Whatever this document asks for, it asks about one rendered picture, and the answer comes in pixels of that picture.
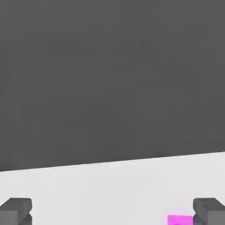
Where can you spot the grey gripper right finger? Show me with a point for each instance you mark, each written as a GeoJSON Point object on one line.
{"type": "Point", "coordinates": [210, 210]}

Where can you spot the small magenta cube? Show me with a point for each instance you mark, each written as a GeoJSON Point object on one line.
{"type": "Point", "coordinates": [179, 220]}

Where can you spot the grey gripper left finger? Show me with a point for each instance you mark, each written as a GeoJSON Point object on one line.
{"type": "Point", "coordinates": [15, 210]}

